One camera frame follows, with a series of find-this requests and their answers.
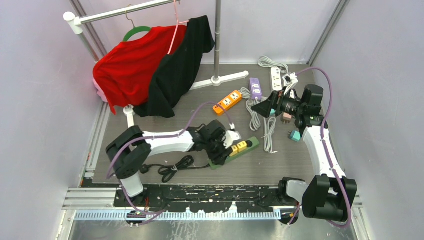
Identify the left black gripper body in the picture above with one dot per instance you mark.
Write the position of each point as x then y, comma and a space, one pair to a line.
216, 149

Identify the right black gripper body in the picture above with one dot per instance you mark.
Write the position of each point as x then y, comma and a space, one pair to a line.
287, 104

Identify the pink plug adapter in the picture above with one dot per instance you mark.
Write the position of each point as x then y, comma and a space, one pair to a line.
286, 118

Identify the purple power strip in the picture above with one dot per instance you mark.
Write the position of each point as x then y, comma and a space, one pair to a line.
269, 123

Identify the short white power strip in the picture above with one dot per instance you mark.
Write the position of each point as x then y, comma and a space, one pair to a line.
275, 79

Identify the long white power strip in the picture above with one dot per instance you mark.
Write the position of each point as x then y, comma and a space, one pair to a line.
266, 62

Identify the teal plug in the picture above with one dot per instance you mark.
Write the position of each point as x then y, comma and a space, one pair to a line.
294, 135

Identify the dark green power strip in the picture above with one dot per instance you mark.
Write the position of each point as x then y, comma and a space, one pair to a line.
252, 144

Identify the orange power strip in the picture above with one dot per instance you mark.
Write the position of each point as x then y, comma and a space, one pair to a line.
235, 97

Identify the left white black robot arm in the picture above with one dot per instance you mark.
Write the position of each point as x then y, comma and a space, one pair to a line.
128, 152

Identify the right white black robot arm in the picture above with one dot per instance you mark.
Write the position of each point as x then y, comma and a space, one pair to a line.
330, 194

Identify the black t-shirt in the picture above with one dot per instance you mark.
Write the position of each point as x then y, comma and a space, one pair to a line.
177, 72

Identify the pink clothes hanger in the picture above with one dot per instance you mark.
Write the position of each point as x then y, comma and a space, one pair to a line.
178, 23

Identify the red t-shirt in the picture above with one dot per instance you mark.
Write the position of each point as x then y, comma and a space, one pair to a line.
125, 73

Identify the green clothes hanger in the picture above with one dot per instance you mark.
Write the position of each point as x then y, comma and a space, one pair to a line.
135, 30

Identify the white metal clothes rack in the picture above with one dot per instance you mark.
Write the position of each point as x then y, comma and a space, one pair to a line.
76, 23

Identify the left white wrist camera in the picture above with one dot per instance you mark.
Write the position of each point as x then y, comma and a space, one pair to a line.
230, 137

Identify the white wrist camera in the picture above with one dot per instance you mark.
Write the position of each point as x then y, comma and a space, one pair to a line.
290, 80
230, 137

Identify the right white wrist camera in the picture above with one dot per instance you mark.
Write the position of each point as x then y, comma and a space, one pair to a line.
290, 80

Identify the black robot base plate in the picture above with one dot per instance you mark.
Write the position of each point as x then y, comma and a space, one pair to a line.
208, 203

